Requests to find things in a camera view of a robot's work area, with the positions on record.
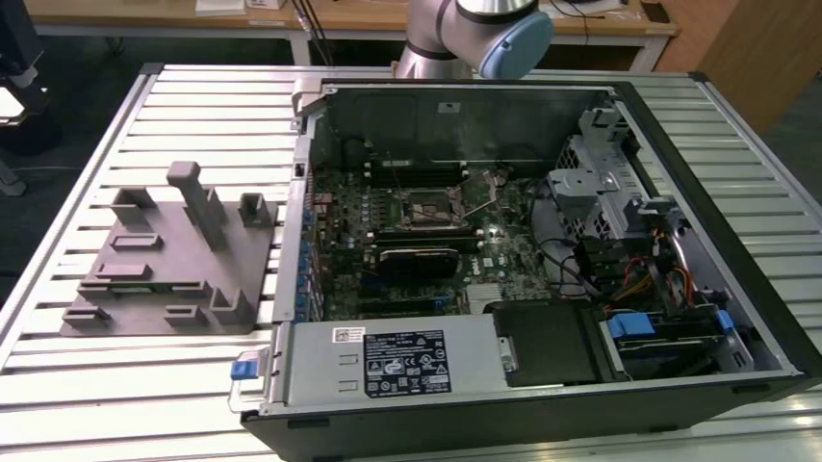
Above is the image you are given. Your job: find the metal socket cover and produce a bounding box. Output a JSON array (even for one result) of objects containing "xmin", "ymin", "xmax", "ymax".
[{"xmin": 449, "ymin": 167, "xmax": 507, "ymax": 218}]

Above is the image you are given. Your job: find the CPU socket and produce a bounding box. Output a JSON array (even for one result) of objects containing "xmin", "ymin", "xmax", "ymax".
[{"xmin": 398, "ymin": 188, "xmax": 467, "ymax": 227}]

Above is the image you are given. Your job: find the wooden desk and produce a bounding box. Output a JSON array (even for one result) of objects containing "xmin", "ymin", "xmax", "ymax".
[{"xmin": 0, "ymin": 0, "xmax": 682, "ymax": 73}]

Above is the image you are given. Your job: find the grey parts rack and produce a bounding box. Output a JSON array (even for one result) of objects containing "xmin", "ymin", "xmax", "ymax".
[{"xmin": 58, "ymin": 161, "xmax": 288, "ymax": 344}]

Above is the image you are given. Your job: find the green RAM stick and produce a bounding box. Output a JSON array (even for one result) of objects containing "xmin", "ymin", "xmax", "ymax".
[{"xmin": 107, "ymin": 283, "xmax": 176, "ymax": 295}]

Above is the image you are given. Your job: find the green motherboard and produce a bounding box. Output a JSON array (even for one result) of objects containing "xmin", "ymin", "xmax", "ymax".
[{"xmin": 307, "ymin": 163, "xmax": 579, "ymax": 321}]

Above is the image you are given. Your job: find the thin metal locking lever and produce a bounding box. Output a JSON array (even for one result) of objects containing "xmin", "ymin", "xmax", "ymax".
[{"xmin": 387, "ymin": 149, "xmax": 410, "ymax": 194}]

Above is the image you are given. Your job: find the black RAM slot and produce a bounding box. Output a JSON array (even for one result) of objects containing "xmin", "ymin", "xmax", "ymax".
[
  {"xmin": 362, "ymin": 161, "xmax": 467, "ymax": 175},
  {"xmin": 370, "ymin": 228, "xmax": 482, "ymax": 241},
  {"xmin": 363, "ymin": 172, "xmax": 469, "ymax": 189}
]

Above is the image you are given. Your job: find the black graphics card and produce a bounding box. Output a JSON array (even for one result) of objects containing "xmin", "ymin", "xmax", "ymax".
[{"xmin": 375, "ymin": 245, "xmax": 462, "ymax": 280}]

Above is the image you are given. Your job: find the black expansion slot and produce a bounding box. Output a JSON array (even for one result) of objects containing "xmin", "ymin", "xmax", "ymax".
[{"xmin": 357, "ymin": 296, "xmax": 433, "ymax": 320}]

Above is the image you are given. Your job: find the silver power supply unit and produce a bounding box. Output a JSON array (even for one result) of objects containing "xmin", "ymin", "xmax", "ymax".
[{"xmin": 282, "ymin": 318, "xmax": 510, "ymax": 409}]

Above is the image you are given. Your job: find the silver chipset heatsink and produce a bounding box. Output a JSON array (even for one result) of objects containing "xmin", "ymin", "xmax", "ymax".
[{"xmin": 465, "ymin": 283, "xmax": 503, "ymax": 308}]

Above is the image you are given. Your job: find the silver drive cage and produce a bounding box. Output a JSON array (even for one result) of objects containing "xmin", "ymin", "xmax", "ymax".
[{"xmin": 545, "ymin": 108, "xmax": 686, "ymax": 244}]

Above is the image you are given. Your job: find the black plastic shroud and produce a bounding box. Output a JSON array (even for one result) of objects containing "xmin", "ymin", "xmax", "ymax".
[{"xmin": 482, "ymin": 297, "xmax": 609, "ymax": 390}]

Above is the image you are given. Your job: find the black PC case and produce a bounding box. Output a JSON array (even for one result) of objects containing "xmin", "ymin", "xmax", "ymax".
[{"xmin": 227, "ymin": 71, "xmax": 822, "ymax": 462}]

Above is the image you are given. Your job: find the hard disk in blue carrier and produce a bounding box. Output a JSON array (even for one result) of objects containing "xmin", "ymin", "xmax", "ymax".
[{"xmin": 602, "ymin": 310, "xmax": 725, "ymax": 381}]

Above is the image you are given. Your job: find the wooden cabinet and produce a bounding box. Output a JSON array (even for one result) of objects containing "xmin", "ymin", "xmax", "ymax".
[{"xmin": 654, "ymin": 0, "xmax": 822, "ymax": 141}]

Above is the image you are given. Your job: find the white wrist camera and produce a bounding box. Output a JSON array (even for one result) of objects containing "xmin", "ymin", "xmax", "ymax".
[{"xmin": 0, "ymin": 71, "xmax": 51, "ymax": 127}]

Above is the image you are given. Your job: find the cable with clear plug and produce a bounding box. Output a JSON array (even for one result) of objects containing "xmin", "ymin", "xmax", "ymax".
[{"xmin": 291, "ymin": 0, "xmax": 335, "ymax": 64}]

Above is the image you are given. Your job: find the orange yellow wire bundle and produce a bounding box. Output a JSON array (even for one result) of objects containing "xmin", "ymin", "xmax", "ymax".
[{"xmin": 599, "ymin": 228, "xmax": 702, "ymax": 314}]

